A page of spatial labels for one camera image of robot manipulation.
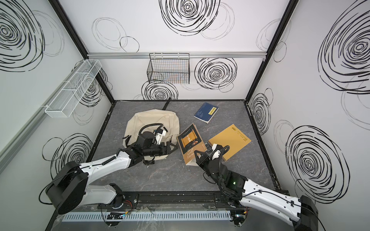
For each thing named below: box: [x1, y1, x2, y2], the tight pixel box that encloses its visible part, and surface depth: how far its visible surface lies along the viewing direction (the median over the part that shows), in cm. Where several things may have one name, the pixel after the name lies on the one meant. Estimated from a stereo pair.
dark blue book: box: [193, 102, 220, 124], surface depth 114 cm
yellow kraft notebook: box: [208, 123, 252, 162], surface depth 101 cm
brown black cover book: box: [176, 123, 208, 165], surface depth 82 cm
